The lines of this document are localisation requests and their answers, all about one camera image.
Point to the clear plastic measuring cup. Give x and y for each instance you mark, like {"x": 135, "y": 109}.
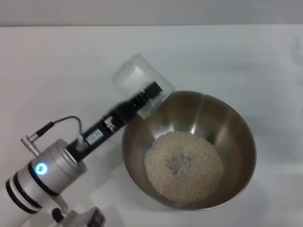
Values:
{"x": 132, "y": 73}

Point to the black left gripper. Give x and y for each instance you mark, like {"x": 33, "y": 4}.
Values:
{"x": 111, "y": 123}

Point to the stainless steel mixing bowl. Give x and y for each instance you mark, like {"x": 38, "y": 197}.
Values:
{"x": 236, "y": 132}

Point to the white rice grains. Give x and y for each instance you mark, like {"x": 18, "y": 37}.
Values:
{"x": 196, "y": 179}

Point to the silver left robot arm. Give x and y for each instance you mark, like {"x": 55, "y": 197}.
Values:
{"x": 47, "y": 170}

